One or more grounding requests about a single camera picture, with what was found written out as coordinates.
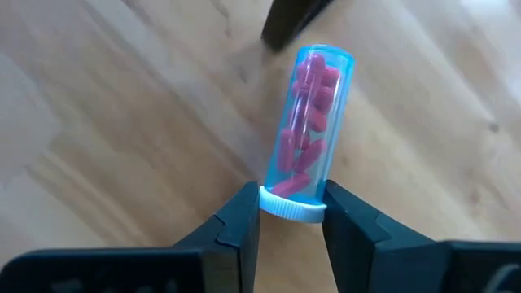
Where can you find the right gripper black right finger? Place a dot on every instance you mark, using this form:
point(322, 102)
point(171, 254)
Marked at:
point(354, 252)

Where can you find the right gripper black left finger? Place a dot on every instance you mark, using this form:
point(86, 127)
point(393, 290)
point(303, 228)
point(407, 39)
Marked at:
point(234, 244)

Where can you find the blue bottle with pink pills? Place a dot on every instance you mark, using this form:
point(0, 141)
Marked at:
point(309, 122)

